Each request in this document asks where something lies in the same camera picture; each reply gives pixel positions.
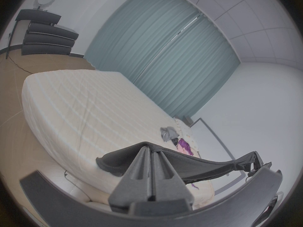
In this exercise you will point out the purple garment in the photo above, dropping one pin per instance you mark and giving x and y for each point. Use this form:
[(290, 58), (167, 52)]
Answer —
[(184, 142)]

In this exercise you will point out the pink garment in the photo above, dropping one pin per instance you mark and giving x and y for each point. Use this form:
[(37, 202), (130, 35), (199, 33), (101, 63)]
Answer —
[(181, 150)]

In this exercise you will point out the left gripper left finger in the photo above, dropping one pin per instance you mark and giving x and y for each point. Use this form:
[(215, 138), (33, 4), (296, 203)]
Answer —
[(135, 181)]

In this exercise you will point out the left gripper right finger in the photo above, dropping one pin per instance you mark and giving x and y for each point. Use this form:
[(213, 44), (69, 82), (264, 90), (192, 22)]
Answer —
[(170, 188)]

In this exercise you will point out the black T-shirt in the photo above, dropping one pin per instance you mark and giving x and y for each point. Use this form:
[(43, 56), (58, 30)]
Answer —
[(189, 164)]

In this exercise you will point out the bed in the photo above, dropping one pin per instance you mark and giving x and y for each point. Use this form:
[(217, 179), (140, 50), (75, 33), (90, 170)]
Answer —
[(82, 103)]

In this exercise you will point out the grey bedside table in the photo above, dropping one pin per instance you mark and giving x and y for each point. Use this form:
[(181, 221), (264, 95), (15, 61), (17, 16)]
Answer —
[(188, 119)]

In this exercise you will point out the black patterned garment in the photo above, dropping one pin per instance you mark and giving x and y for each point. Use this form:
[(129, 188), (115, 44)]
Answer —
[(174, 141)]

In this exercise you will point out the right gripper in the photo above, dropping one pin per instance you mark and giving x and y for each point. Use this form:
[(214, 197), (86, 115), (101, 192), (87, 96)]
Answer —
[(260, 169)]

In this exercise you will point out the grey garment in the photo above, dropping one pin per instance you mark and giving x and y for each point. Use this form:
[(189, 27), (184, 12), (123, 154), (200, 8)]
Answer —
[(168, 132)]

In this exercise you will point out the black chest of drawers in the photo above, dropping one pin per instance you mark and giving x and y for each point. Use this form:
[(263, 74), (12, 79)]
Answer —
[(47, 35)]

